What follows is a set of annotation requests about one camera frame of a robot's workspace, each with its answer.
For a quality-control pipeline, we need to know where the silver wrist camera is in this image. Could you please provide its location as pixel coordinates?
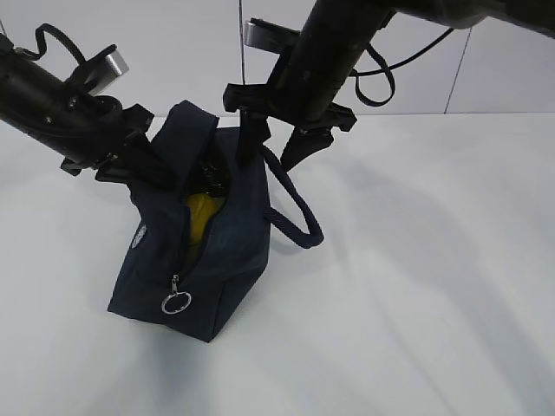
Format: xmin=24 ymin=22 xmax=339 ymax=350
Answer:
xmin=66 ymin=44 xmax=129 ymax=96
xmin=242 ymin=17 xmax=300 ymax=54

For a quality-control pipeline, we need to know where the yellow lemon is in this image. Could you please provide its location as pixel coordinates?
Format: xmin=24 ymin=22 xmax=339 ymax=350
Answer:
xmin=186 ymin=193 xmax=220 ymax=262

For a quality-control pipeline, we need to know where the navy blue lunch bag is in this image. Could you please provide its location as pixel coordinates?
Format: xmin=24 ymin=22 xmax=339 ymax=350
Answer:
xmin=108 ymin=101 xmax=323 ymax=342

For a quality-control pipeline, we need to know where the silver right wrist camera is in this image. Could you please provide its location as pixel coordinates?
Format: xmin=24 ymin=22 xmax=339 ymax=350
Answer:
xmin=242 ymin=17 xmax=300 ymax=54

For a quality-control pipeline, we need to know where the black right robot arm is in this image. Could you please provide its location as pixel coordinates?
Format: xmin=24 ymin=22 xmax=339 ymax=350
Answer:
xmin=223 ymin=1 xmax=554 ymax=170

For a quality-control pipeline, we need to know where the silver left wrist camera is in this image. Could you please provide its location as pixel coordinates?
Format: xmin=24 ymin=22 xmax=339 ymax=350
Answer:
xmin=66 ymin=44 xmax=129 ymax=96

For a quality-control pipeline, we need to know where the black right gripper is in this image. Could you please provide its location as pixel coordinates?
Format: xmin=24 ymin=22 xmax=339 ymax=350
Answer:
xmin=223 ymin=83 xmax=357 ymax=171

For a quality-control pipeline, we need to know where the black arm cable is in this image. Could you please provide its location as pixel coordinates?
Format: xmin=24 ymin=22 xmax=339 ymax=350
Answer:
xmin=16 ymin=23 xmax=88 ymax=66
xmin=353 ymin=12 xmax=456 ymax=106

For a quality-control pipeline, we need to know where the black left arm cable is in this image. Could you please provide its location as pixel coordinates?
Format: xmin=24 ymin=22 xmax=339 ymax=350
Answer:
xmin=16 ymin=23 xmax=88 ymax=66

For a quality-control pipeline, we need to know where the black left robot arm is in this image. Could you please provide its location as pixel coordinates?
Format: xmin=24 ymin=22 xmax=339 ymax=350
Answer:
xmin=1 ymin=36 xmax=176 ymax=189

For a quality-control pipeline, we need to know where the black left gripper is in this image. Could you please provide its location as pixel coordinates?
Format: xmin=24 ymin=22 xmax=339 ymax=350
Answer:
xmin=60 ymin=104 xmax=176 ymax=190

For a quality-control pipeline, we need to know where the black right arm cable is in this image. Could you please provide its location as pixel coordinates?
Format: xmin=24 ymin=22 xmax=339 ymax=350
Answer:
xmin=353 ymin=12 xmax=456 ymax=106

